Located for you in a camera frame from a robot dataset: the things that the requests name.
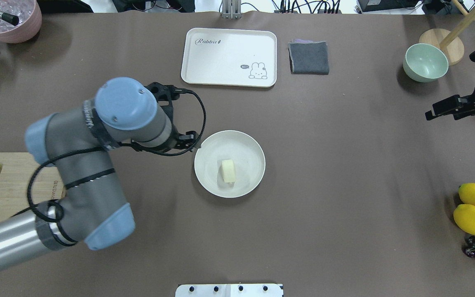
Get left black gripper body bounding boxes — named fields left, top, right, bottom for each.
left=144, top=82, right=202, bottom=152

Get white steamed bun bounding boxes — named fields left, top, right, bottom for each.
left=221, top=159, right=236, bottom=184

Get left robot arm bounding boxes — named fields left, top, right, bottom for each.
left=0, top=77, right=202, bottom=271

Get cream rabbit tray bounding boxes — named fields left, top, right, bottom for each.
left=181, top=28, right=277, bottom=88

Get wooden cup tree stand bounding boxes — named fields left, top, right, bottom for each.
left=418, top=0, right=475, bottom=66

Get mint green bowl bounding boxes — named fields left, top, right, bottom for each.
left=402, top=43, right=449, bottom=83

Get yellow lemon near lime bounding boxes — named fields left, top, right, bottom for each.
left=453, top=204, right=475, bottom=235

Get dark cherries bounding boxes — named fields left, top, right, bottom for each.
left=462, top=235, right=475, bottom=258

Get folded grey cloth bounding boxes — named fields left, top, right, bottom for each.
left=288, top=39, right=330, bottom=75

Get pink bowl with ice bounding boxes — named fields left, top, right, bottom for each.
left=0, top=0, right=42, bottom=44

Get bamboo cutting board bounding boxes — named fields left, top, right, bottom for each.
left=0, top=152, right=66, bottom=222

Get aluminium frame post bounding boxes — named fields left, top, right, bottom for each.
left=221, top=0, right=242, bottom=19

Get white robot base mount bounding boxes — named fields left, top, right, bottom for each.
left=175, top=283, right=284, bottom=297

